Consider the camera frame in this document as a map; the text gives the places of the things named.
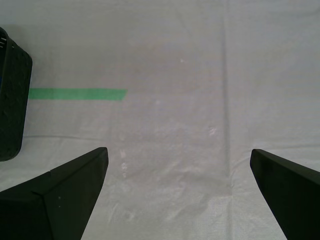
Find black perforated plastic basket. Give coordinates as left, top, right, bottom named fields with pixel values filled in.
left=0, top=26, right=33, bottom=162

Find white table cover sheet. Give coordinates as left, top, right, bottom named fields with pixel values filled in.
left=0, top=0, right=320, bottom=240

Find long green tape strip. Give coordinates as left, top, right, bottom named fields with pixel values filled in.
left=27, top=88, right=129, bottom=102

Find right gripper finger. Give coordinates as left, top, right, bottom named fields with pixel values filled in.
left=250, top=148, right=320, bottom=240
left=0, top=146, right=109, bottom=240

